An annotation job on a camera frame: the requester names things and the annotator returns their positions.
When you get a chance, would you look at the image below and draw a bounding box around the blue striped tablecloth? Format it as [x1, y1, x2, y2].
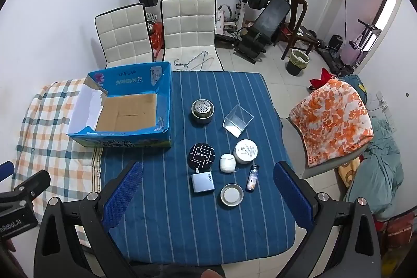
[98, 70, 297, 265]

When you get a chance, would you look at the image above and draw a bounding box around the round metal tin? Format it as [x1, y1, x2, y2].
[191, 99, 216, 125]

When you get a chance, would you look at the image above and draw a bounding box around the white padded chair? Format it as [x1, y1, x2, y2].
[94, 3, 154, 68]
[161, 0, 225, 72]

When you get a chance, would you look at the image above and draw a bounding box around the black exercise machine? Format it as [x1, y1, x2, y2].
[317, 19, 382, 77]

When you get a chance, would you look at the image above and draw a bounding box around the teal blanket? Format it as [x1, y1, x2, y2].
[344, 118, 405, 222]

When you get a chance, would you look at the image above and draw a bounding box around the white earbud case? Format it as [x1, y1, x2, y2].
[219, 153, 238, 173]

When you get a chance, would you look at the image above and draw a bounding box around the blue cardboard box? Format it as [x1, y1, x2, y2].
[67, 61, 173, 148]

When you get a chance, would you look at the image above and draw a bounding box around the red carton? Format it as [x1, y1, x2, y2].
[375, 212, 417, 253]

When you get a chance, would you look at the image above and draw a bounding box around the grey chair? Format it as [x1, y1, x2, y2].
[282, 117, 366, 180]

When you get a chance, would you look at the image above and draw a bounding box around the brown wooden chair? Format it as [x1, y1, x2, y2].
[281, 0, 321, 61]

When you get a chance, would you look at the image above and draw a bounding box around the black speaker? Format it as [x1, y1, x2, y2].
[328, 34, 344, 52]

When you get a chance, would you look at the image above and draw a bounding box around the plaid blanket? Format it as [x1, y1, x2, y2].
[11, 78, 105, 248]

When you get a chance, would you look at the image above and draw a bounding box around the white round jar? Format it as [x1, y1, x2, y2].
[234, 139, 259, 164]

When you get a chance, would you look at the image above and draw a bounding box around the wire clothes hanger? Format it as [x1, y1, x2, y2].
[192, 51, 216, 71]
[173, 57, 197, 72]

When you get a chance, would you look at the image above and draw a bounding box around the yellow printed cushion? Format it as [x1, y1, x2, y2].
[337, 161, 361, 191]

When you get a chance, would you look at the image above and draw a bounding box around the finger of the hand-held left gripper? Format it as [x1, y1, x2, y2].
[0, 161, 15, 181]
[0, 170, 51, 204]

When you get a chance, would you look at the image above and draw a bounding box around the black round compact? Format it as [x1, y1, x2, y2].
[188, 142, 218, 174]

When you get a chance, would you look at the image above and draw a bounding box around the black trash bin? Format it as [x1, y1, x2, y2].
[286, 48, 310, 77]

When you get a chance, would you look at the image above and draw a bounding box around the red plastic bag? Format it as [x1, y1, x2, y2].
[149, 22, 165, 58]

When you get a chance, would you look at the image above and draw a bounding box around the round metal lid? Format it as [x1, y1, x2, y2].
[220, 183, 244, 208]

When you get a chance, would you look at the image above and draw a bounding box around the clear plastic box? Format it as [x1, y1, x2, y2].
[222, 104, 254, 138]

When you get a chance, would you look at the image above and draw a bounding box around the black weight bench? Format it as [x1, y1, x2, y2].
[233, 0, 291, 64]

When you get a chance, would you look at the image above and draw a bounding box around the small silver box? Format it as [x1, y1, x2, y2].
[191, 172, 216, 197]

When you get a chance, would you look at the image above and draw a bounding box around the red cloth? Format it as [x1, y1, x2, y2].
[309, 68, 337, 90]

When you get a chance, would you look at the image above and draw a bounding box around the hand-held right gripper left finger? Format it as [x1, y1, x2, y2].
[33, 161, 144, 278]

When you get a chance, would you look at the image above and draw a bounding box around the person's right hand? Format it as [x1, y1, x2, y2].
[199, 268, 226, 278]

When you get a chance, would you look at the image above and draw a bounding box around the white wall socket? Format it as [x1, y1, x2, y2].
[368, 92, 392, 113]

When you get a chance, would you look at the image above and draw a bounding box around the blue denim garment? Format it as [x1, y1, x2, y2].
[339, 73, 367, 103]

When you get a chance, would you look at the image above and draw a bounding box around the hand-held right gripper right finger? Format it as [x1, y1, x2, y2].
[273, 161, 382, 278]

